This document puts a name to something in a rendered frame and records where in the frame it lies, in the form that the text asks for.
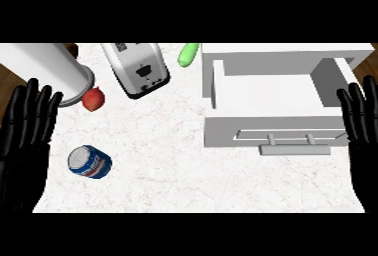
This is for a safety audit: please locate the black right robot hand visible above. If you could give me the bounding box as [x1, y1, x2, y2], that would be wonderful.
[336, 75, 378, 214]

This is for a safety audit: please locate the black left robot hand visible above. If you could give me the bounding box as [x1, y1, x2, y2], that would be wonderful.
[0, 77, 66, 214]

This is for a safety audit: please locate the blue and white can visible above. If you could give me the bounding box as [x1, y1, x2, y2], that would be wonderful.
[67, 144, 114, 180]

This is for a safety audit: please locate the white open drawer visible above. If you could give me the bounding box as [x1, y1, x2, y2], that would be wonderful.
[203, 57, 358, 149]

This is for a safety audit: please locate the red sweet potato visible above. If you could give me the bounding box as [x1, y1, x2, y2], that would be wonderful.
[82, 86, 107, 113]

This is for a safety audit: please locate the white cabinet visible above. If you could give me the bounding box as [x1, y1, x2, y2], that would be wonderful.
[200, 43, 376, 99]

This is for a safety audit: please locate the silver and black toaster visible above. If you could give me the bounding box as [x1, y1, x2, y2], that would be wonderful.
[101, 43, 173, 100]

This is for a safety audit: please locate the grey drawer handle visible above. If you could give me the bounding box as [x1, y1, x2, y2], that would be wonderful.
[259, 133, 333, 157]

